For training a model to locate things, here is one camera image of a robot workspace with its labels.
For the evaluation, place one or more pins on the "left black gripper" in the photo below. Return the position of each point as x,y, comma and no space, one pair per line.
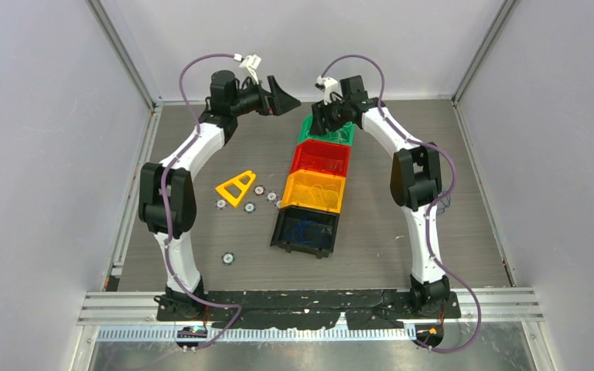
275,102

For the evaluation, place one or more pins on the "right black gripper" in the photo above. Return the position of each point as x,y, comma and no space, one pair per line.
319,110

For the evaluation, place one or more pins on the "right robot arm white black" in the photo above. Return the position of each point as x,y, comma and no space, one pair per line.
416,184

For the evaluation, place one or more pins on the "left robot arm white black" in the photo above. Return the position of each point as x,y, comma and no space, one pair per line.
167,201

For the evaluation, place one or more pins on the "green plastic bin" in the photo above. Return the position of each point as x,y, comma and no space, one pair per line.
343,136

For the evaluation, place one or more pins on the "red plastic bin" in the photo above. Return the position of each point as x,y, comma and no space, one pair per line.
321,156

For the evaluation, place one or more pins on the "yellow plastic bin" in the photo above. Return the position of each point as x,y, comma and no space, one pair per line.
314,190

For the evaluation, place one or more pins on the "round disc red centre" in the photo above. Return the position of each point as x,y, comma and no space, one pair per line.
259,190

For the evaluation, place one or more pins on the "yellow triangular plastic piece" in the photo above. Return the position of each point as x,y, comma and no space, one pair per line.
235,189

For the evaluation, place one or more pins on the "round disc middle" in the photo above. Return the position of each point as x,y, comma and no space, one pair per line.
272,197

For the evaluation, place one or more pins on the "round disc lower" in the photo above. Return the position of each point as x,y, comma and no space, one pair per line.
249,207

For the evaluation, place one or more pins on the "black plastic bin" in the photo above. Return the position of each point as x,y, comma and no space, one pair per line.
305,230

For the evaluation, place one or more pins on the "lone round disc front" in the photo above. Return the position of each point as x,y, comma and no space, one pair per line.
228,259

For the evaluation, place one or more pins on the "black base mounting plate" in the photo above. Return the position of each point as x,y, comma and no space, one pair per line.
302,307

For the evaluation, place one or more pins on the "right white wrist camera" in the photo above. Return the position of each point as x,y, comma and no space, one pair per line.
329,86

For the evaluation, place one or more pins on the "aluminium frame rail front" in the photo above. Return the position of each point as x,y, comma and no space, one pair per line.
132,317

